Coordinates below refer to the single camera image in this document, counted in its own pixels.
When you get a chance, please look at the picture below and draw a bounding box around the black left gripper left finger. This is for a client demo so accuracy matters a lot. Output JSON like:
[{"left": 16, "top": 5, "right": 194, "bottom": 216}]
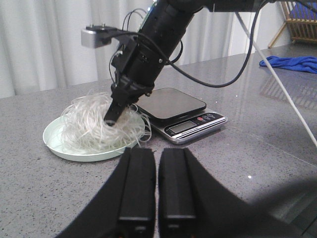
[{"left": 58, "top": 148, "right": 156, "bottom": 238}]

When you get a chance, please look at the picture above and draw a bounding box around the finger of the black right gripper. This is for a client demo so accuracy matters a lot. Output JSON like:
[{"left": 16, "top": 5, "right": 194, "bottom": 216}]
[{"left": 104, "top": 99, "right": 129, "bottom": 126}]

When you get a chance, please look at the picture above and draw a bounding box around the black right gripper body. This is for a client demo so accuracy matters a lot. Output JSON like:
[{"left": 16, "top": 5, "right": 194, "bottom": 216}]
[{"left": 111, "top": 37, "right": 163, "bottom": 104}]

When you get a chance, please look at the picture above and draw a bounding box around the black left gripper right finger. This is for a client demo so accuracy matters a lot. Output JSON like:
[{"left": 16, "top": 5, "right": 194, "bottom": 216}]
[{"left": 158, "top": 148, "right": 307, "bottom": 238}]

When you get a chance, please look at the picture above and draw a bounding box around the white vermicelli noodle bundle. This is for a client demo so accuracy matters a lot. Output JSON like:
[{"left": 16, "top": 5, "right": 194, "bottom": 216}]
[{"left": 60, "top": 92, "right": 152, "bottom": 154}]

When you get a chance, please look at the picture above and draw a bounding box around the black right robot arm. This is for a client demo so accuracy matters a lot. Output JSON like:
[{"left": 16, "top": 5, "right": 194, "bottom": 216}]
[{"left": 105, "top": 0, "right": 303, "bottom": 238}]

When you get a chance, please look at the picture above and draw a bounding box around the black silver kitchen scale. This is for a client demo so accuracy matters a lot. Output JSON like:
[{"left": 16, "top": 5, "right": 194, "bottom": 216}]
[{"left": 136, "top": 88, "right": 227, "bottom": 144}]

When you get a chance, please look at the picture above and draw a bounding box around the light green round plate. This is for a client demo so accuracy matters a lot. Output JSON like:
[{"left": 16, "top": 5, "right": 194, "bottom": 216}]
[{"left": 43, "top": 115, "right": 146, "bottom": 162}]

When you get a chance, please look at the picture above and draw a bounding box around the white pleated curtain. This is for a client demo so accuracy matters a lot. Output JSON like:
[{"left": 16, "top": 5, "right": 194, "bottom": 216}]
[{"left": 0, "top": 0, "right": 285, "bottom": 99}]

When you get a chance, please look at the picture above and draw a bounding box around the blue cloth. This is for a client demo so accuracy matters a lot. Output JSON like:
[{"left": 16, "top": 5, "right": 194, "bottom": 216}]
[{"left": 266, "top": 56, "right": 317, "bottom": 74}]

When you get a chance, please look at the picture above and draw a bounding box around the wooden rack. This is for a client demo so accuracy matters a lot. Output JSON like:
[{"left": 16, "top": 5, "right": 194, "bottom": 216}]
[{"left": 268, "top": 0, "right": 317, "bottom": 49}]

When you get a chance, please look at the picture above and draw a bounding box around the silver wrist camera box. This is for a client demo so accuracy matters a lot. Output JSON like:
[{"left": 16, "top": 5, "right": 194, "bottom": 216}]
[{"left": 81, "top": 25, "right": 117, "bottom": 49}]

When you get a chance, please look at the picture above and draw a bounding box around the white cable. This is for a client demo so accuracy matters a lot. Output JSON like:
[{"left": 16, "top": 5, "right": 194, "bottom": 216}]
[{"left": 234, "top": 11, "right": 317, "bottom": 148}]

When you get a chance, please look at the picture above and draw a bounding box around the black cable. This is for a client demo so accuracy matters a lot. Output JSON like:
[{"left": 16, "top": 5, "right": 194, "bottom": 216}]
[{"left": 108, "top": 0, "right": 317, "bottom": 88}]

